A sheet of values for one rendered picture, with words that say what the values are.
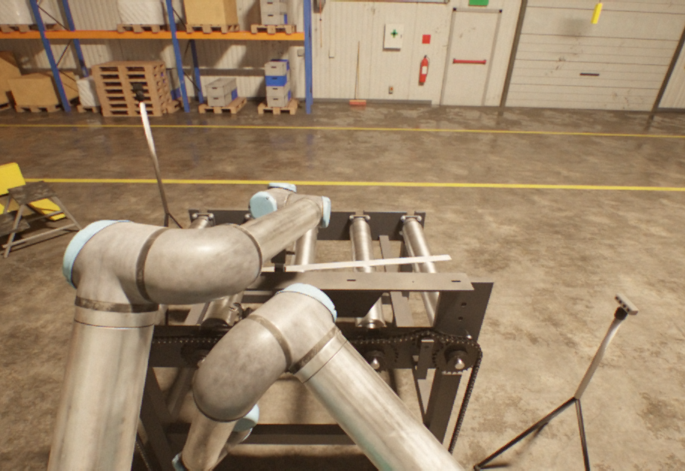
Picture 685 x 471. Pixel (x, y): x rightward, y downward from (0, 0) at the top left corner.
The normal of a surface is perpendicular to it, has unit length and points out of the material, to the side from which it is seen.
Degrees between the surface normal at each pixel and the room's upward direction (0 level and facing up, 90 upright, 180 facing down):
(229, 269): 72
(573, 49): 90
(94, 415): 60
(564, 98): 90
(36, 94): 90
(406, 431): 33
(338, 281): 0
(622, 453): 0
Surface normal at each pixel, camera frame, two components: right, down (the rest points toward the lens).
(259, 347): 0.30, -0.39
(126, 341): 0.76, 0.05
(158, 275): 0.04, 0.10
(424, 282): 0.02, -0.86
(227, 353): -0.39, -0.48
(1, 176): 0.81, 0.31
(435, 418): 0.01, 0.50
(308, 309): 0.52, -0.54
